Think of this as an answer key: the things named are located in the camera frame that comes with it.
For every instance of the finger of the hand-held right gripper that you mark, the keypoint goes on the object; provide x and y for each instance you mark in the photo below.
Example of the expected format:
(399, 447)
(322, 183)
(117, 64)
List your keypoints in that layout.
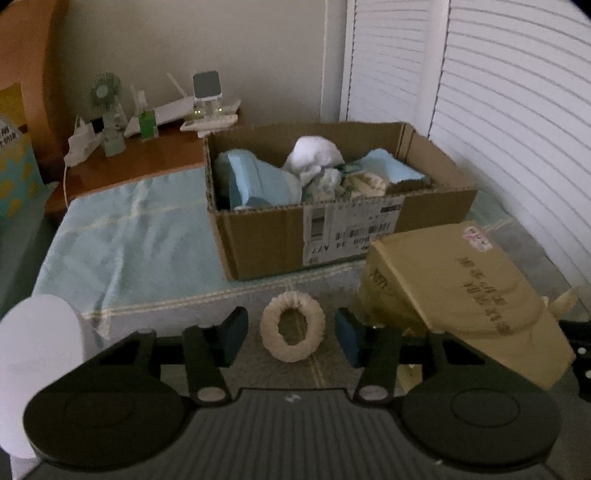
(582, 355)

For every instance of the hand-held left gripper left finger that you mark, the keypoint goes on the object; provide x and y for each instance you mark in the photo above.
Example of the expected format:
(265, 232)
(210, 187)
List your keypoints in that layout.
(235, 336)

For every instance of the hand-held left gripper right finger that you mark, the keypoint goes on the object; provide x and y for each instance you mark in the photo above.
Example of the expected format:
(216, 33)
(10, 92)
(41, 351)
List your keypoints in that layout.
(350, 340)

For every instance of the cream scrunchie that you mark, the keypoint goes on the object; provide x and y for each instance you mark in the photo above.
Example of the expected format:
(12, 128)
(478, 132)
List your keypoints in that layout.
(272, 332)

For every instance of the brown cardboard box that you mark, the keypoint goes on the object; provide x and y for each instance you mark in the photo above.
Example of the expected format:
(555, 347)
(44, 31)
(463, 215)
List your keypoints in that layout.
(268, 244)

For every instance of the blue face masks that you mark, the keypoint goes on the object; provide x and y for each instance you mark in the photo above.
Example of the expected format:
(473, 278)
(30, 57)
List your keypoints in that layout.
(258, 182)

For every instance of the light blue fluffy cloth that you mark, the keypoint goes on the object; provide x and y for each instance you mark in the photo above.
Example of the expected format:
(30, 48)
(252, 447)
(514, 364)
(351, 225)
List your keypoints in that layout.
(392, 166)

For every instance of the white soft cloth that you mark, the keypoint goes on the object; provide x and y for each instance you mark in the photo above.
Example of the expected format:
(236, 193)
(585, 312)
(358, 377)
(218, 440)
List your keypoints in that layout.
(314, 152)

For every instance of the grey checked bedsheet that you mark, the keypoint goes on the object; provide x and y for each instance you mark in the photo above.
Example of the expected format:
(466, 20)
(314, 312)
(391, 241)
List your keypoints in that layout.
(300, 286)

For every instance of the tan tissue package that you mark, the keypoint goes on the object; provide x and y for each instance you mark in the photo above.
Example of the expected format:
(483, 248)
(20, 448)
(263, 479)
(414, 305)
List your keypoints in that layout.
(457, 300)

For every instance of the light blue blanket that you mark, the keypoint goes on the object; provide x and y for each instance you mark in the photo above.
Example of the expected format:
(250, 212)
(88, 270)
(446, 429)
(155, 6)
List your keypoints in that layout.
(134, 249)

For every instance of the cream knitted item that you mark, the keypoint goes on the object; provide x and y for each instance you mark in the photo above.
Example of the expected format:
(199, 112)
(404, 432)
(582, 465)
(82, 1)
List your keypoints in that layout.
(367, 184)

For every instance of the white and blue patterned cloth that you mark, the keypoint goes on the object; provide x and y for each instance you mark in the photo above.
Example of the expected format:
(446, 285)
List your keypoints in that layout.
(323, 182)

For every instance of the clear jar with white lid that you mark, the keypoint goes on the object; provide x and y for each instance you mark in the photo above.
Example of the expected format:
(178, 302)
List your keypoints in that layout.
(37, 369)

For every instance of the wooden nightstand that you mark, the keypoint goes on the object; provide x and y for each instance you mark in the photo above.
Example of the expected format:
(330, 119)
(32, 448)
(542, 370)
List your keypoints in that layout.
(138, 159)

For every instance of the white remote control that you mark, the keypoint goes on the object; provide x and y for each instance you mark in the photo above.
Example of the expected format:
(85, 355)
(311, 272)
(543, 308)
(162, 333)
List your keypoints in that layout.
(207, 122)

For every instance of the green pump bottle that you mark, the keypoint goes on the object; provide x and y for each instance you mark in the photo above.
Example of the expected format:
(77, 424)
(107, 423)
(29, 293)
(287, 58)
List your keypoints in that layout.
(147, 124)

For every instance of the white router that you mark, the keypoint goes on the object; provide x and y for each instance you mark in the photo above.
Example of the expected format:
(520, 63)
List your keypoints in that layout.
(180, 110)

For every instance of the white power strip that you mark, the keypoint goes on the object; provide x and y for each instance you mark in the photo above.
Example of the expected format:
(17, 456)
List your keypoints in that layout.
(81, 145)

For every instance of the wide white louvered door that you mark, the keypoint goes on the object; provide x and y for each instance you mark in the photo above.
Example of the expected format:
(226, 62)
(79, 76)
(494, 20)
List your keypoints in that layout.
(517, 115)

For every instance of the small green desk fan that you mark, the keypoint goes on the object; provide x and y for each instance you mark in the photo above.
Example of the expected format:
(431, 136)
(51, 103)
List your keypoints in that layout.
(107, 92)

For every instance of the narrow white louvered door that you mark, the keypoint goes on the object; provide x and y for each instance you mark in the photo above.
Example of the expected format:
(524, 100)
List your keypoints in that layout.
(383, 60)

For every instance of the yellow and teal patterned box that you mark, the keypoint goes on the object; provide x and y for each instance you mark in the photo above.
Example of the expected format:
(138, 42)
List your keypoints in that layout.
(16, 157)

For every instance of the wooden headboard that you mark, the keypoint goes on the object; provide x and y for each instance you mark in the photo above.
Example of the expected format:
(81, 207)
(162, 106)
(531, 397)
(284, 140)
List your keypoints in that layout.
(32, 55)

